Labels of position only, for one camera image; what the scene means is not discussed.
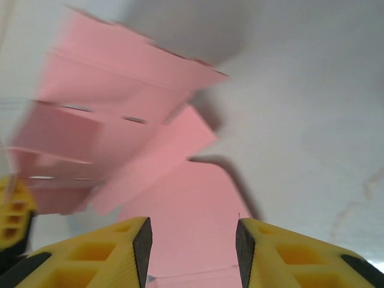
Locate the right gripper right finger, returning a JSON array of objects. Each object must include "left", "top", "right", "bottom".
[{"left": 236, "top": 218, "right": 384, "bottom": 288}]

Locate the pink paper box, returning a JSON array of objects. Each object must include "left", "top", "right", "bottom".
[{"left": 5, "top": 5, "right": 253, "bottom": 288}]

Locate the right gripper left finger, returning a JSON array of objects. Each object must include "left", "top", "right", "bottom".
[{"left": 0, "top": 216, "right": 153, "bottom": 288}]

